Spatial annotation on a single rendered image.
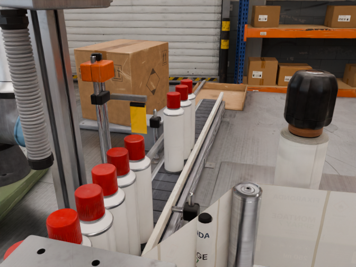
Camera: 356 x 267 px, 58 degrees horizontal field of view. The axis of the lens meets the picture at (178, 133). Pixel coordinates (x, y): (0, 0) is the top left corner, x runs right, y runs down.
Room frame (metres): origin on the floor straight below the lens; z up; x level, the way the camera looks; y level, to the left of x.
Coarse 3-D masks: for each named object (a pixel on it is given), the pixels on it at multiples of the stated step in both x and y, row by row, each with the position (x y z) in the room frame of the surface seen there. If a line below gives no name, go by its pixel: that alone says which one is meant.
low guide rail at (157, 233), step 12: (216, 108) 1.12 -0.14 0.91; (204, 132) 0.89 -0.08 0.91; (192, 156) 0.73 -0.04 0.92; (180, 180) 0.62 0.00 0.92; (180, 192) 0.60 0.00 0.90; (168, 204) 0.53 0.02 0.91; (168, 216) 0.51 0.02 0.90; (156, 228) 0.46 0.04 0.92; (156, 240) 0.43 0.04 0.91; (144, 252) 0.40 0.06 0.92
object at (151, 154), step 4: (204, 80) 1.34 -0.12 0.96; (200, 84) 1.27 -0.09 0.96; (204, 84) 1.32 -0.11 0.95; (200, 88) 1.22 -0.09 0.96; (196, 92) 1.16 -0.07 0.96; (196, 96) 1.14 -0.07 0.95; (160, 140) 0.73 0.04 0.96; (156, 144) 0.71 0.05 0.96; (160, 144) 0.72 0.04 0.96; (152, 148) 0.69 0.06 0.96; (156, 148) 0.69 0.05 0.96; (148, 152) 0.67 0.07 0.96; (152, 152) 0.67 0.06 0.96; (156, 152) 0.69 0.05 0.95; (148, 156) 0.64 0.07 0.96; (152, 156) 0.66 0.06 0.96
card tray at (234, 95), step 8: (192, 88) 1.54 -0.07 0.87; (208, 88) 1.66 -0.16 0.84; (216, 88) 1.65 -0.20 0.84; (224, 88) 1.64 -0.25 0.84; (232, 88) 1.63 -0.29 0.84; (240, 88) 1.62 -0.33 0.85; (200, 96) 1.52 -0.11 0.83; (208, 96) 1.52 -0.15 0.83; (216, 96) 1.52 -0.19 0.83; (224, 96) 1.52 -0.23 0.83; (232, 96) 1.52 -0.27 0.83; (240, 96) 1.52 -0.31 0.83; (232, 104) 1.40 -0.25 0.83; (240, 104) 1.40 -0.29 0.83
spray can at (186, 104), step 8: (176, 88) 0.79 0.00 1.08; (184, 88) 0.78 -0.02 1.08; (184, 96) 0.78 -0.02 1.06; (184, 104) 0.77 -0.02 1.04; (184, 112) 0.77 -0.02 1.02; (184, 120) 0.77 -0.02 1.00; (184, 128) 0.77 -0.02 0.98; (184, 136) 0.77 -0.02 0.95; (184, 144) 0.77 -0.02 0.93; (184, 152) 0.77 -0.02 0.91; (184, 160) 0.77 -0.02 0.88
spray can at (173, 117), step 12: (168, 96) 0.72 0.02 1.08; (180, 96) 0.73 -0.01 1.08; (168, 108) 0.72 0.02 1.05; (180, 108) 0.73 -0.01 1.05; (168, 120) 0.71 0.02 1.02; (180, 120) 0.71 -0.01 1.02; (168, 132) 0.71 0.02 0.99; (180, 132) 0.71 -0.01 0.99; (168, 144) 0.71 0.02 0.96; (180, 144) 0.71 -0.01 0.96; (168, 156) 0.71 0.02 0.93; (180, 156) 0.71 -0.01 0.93; (168, 168) 0.71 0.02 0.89; (180, 168) 0.71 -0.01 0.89
